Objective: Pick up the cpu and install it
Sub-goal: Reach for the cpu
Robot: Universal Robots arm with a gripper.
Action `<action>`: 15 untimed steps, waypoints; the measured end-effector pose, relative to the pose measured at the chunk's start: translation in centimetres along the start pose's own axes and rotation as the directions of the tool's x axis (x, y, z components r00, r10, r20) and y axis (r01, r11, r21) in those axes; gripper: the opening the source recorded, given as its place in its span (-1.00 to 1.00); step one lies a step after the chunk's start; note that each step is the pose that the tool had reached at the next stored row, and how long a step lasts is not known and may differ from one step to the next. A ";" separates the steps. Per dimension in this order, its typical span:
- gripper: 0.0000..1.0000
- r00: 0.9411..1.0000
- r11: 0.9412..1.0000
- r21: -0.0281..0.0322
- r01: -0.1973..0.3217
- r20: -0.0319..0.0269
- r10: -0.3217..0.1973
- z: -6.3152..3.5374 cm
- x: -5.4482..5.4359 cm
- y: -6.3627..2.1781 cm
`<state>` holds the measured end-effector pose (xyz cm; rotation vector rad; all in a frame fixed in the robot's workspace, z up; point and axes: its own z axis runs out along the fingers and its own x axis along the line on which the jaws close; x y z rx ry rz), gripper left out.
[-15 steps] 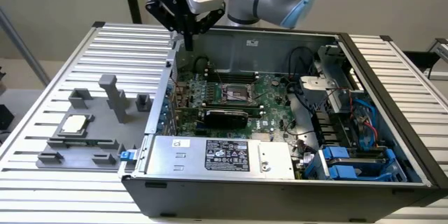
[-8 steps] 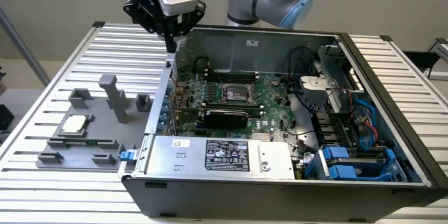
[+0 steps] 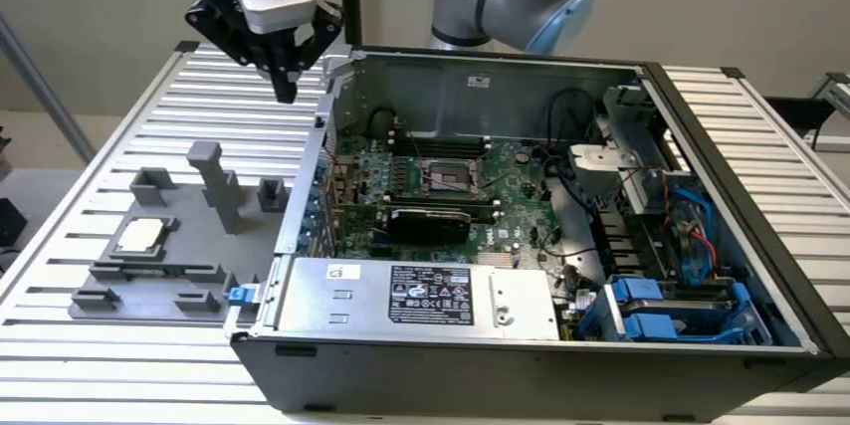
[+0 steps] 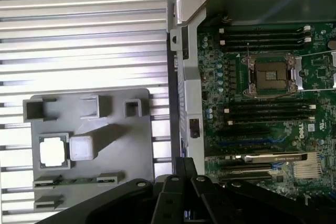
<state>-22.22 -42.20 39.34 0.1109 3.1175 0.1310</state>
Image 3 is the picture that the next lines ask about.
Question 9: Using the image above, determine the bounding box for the CPU socket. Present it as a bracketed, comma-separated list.
[412, 156, 484, 198]

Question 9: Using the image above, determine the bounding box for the silver CPU chip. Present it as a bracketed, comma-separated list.
[115, 219, 175, 254]

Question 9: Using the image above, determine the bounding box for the thin metal locking lever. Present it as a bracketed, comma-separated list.
[407, 132, 430, 185]

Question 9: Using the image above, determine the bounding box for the black RAM slot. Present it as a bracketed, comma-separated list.
[376, 194, 500, 212]
[395, 135, 491, 157]

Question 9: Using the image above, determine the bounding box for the black graphics card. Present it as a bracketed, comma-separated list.
[387, 207, 474, 251]

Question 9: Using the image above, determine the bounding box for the green motherboard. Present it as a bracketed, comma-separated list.
[323, 130, 603, 297]

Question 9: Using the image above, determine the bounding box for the green RAM stick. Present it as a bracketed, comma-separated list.
[124, 265, 192, 280]

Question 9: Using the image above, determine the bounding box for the black box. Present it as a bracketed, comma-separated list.
[0, 198, 29, 248]

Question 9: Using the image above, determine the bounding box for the grey printed parts rack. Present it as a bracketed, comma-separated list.
[68, 140, 299, 330]

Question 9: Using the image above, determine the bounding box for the blue case latch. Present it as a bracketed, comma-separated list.
[225, 284, 260, 308]

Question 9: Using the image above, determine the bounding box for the metal disk bay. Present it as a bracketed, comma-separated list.
[566, 85, 694, 230]

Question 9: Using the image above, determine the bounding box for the silver power supply unit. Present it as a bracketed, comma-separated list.
[272, 256, 560, 342]

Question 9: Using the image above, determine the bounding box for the blue drive caddy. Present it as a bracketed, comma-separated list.
[607, 276, 670, 318]
[623, 314, 683, 345]

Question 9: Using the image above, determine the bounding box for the black open PC case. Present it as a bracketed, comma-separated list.
[224, 44, 837, 417]

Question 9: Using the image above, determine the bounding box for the black thick short wire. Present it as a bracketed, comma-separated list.
[367, 105, 402, 140]

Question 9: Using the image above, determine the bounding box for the grey metal frame leg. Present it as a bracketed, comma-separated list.
[0, 10, 96, 163]

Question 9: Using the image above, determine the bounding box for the black looped wire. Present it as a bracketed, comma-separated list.
[544, 87, 602, 150]

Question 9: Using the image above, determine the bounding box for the blue flat wire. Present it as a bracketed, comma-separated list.
[666, 184, 716, 270]

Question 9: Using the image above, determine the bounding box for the red wire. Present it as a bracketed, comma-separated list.
[688, 215, 720, 280]

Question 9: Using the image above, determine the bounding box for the aluminium profile frame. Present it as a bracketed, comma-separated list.
[801, 71, 850, 152]

